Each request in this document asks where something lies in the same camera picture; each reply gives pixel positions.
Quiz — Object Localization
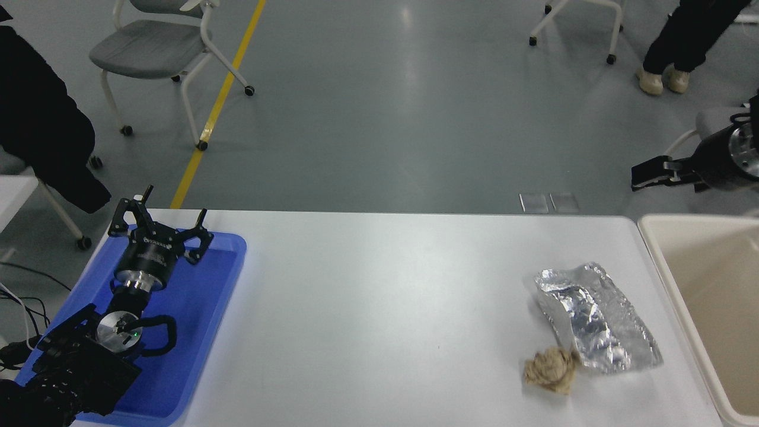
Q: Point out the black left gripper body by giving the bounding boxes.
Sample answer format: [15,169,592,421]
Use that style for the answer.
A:
[116,225,186,283]

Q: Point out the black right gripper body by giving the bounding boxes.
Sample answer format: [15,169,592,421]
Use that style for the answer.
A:
[682,128,739,192]

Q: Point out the blue plastic tray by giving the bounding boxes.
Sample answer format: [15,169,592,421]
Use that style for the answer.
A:
[15,224,247,426]

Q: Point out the white-legged chair with castors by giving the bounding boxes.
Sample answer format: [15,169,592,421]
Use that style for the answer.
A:
[0,151,104,250]

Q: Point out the person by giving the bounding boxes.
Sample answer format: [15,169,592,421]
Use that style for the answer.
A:
[0,6,112,214]
[637,0,751,95]

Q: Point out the large pale bin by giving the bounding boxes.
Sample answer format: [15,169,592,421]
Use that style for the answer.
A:
[637,215,759,426]

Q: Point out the small white table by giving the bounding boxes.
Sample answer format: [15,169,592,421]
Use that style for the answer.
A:
[0,176,37,232]

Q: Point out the crumpled silver foil tray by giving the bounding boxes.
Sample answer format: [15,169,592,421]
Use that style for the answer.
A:
[534,263,664,374]

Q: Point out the crumpled tan paper ball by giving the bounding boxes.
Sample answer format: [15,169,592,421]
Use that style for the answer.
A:
[522,348,581,395]

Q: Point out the black and white cables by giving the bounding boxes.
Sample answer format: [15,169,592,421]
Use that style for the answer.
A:
[0,261,72,371]

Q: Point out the white chair frame with castors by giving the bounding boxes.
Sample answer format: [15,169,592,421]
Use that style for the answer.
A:
[529,0,624,65]

